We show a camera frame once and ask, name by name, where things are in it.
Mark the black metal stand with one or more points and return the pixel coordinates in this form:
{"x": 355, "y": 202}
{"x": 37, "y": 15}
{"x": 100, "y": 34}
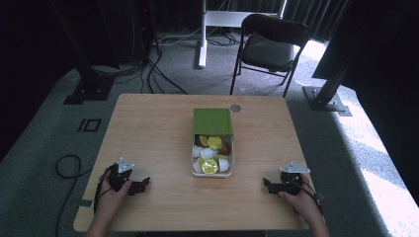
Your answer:
{"x": 87, "y": 65}
{"x": 329, "y": 89}

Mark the person's right hand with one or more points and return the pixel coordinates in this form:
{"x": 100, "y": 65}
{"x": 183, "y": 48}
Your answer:
{"x": 301, "y": 201}

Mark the white desk frame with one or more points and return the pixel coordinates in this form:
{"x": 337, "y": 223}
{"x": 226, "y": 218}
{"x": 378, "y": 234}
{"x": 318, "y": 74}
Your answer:
{"x": 210, "y": 23}

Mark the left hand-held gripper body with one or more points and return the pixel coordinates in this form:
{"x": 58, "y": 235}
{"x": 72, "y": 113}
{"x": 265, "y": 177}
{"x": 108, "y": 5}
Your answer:
{"x": 119, "y": 179}

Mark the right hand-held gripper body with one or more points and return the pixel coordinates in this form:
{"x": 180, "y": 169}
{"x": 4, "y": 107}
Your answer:
{"x": 291, "y": 179}

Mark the white food container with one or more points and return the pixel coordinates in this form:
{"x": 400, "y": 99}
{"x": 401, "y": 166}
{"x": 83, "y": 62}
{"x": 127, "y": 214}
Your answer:
{"x": 212, "y": 173}

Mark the grey round table grommet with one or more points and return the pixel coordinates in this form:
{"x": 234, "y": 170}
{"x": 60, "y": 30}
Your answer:
{"x": 235, "y": 108}

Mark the black folding chair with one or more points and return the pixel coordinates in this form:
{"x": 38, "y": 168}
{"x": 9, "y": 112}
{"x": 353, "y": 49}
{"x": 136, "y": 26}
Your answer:
{"x": 268, "y": 49}

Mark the green box sleeve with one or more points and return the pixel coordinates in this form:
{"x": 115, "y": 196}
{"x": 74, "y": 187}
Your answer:
{"x": 212, "y": 121}

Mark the person's left hand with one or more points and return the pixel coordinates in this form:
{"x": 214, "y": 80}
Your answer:
{"x": 110, "y": 199}

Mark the pile of coffee capsules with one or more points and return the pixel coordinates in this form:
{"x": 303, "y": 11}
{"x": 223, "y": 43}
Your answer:
{"x": 211, "y": 154}

